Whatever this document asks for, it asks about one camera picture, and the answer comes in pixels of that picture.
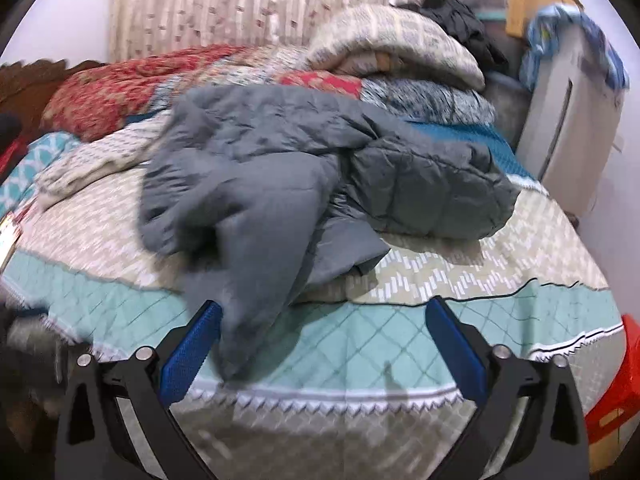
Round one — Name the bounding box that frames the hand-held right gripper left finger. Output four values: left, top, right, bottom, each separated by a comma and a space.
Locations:
54, 300, 223, 480

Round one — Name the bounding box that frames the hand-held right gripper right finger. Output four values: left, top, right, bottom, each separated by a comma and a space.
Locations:
425, 296, 591, 480

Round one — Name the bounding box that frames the grey puffer jacket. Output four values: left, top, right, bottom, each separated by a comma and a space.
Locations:
137, 84, 521, 381

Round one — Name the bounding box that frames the black clothes pile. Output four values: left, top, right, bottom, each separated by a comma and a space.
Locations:
395, 0, 511, 78

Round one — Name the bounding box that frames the beige and teal patterned bedspread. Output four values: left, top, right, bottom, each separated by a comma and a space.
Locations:
0, 160, 626, 480

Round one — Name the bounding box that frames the red plastic stool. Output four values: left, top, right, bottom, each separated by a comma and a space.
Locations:
582, 315, 640, 476

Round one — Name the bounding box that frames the cream dotted fleece blanket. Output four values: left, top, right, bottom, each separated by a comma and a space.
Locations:
37, 110, 173, 208

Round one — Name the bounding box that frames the teal and white patterned cloth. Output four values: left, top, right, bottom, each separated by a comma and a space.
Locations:
0, 132, 81, 201

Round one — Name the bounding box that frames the white air cooler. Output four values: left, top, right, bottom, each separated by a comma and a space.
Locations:
515, 25, 626, 216

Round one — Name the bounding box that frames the blue and white patterned quilt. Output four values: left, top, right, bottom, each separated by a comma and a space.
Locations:
360, 77, 496, 126

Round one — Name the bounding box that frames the red floral quilt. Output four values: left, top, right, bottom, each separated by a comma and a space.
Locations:
40, 44, 363, 143

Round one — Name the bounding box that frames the wooden headboard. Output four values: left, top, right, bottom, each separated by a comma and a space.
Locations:
0, 59, 108, 131

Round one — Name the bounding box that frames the beige patterned folded quilt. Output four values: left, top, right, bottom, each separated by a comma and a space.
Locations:
305, 4, 488, 93

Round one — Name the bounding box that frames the blue printed cloth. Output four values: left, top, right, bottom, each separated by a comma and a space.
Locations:
519, 4, 630, 92

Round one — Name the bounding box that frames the beige leaf print curtain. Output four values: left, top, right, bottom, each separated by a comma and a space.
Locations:
107, 0, 456, 61

